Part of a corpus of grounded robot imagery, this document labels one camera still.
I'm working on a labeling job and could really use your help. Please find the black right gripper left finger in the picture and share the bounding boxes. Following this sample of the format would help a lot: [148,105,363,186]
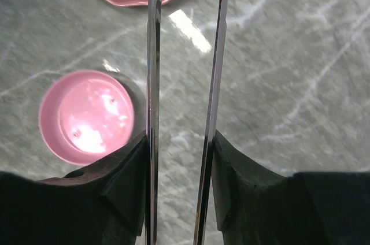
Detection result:
[1,133,147,244]

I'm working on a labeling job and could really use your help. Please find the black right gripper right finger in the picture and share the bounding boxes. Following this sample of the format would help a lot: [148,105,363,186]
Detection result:
[212,133,369,244]

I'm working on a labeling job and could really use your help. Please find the pink round lid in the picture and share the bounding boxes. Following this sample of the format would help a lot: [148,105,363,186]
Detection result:
[38,70,135,166]

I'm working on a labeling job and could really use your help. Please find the steel serving tongs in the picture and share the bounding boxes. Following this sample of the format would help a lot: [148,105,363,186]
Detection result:
[145,0,228,244]

